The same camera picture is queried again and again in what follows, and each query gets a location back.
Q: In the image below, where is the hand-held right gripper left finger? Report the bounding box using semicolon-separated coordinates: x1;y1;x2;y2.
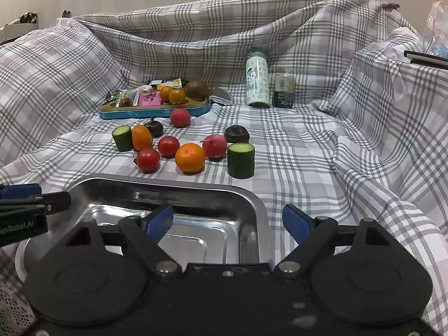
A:
65;203;183;278

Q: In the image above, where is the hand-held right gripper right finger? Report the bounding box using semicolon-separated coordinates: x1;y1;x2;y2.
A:
273;203;391;279

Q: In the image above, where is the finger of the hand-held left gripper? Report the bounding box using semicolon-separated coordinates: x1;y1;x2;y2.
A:
0;191;72;215
0;183;43;200

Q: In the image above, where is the stainless steel tray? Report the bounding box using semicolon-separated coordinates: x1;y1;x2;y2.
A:
16;173;274;284

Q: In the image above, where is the red tomato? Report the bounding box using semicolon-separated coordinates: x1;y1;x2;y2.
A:
134;148;161;174
157;135;181;158

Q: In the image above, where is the round mandarin orange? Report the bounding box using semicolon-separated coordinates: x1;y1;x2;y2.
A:
174;143;206;174

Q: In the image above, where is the large cucumber piece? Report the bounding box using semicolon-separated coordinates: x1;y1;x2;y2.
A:
227;142;255;179

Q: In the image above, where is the oval orange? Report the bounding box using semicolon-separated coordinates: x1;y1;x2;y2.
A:
132;125;154;151

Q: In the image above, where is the small cucumber piece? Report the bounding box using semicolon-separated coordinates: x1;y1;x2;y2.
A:
111;125;133;153

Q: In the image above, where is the pink radish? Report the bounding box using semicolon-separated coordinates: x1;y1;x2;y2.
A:
200;134;228;162

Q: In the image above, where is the grey plaid bed sheet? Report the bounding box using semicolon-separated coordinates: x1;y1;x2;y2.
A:
0;0;448;336

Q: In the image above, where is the white mesh fabric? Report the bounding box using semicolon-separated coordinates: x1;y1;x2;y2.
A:
0;280;36;336

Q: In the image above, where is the water chestnut with stem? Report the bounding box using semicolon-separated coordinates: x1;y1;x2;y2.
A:
144;117;165;138

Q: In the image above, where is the flat water chestnut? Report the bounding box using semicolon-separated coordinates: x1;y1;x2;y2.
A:
223;125;251;144

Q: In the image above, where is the blue tin tray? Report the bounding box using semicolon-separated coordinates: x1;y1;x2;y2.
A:
99;93;213;120

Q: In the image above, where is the pink snack packet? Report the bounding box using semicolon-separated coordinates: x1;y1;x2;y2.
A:
138;91;164;106

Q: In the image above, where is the brown snack packet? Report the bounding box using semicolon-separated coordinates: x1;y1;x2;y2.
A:
117;90;141;108

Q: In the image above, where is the dark green can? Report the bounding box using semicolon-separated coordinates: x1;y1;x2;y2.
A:
272;73;295;109

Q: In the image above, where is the yellow snack packet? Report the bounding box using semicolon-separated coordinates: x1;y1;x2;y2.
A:
156;78;183;90

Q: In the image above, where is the brown round fruit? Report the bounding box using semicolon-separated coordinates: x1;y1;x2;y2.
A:
184;79;211;99

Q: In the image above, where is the silver foil packet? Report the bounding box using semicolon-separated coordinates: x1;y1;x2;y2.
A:
209;86;232;105

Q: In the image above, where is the white green cartoon bottle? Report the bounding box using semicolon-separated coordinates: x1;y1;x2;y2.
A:
245;51;271;109

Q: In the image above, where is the white cardboard box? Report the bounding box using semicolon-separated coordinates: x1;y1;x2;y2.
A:
0;12;39;45

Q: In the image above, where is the black tablet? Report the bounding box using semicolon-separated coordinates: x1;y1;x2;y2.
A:
403;50;448;71

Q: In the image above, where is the clear plastic bag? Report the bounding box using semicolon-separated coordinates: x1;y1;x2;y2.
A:
418;0;448;57

